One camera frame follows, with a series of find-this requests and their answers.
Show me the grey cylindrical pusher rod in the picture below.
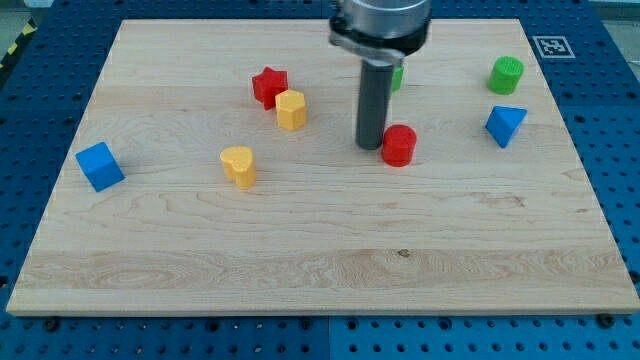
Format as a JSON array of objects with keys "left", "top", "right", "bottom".
[{"left": 355, "top": 59, "right": 394, "bottom": 150}]

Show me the yellow hexagon block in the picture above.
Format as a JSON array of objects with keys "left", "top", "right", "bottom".
[{"left": 275, "top": 89, "right": 306, "bottom": 131}]

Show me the red star block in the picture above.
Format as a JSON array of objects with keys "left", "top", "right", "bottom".
[{"left": 252, "top": 66, "right": 288, "bottom": 111}]

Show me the green block behind rod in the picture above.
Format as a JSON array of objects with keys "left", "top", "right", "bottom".
[{"left": 391, "top": 66, "right": 404, "bottom": 92}]

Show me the red cylinder block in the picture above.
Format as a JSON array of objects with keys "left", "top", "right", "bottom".
[{"left": 381, "top": 124, "right": 417, "bottom": 167}]

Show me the green cylinder block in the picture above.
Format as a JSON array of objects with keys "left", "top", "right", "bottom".
[{"left": 487, "top": 56, "right": 525, "bottom": 95}]

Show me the blue triangle block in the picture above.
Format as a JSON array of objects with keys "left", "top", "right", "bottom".
[{"left": 485, "top": 106, "right": 528, "bottom": 148}]

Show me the yellow heart block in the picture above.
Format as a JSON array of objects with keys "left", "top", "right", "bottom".
[{"left": 220, "top": 146, "right": 257, "bottom": 190}]

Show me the white fiducial marker tag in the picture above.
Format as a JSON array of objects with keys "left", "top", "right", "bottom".
[{"left": 532, "top": 35, "right": 575, "bottom": 59}]

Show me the wooden board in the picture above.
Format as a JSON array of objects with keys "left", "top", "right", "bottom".
[{"left": 7, "top": 19, "right": 639, "bottom": 317}]

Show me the blue cube block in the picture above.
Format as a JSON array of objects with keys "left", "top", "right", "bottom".
[{"left": 75, "top": 142, "right": 125, "bottom": 192}]

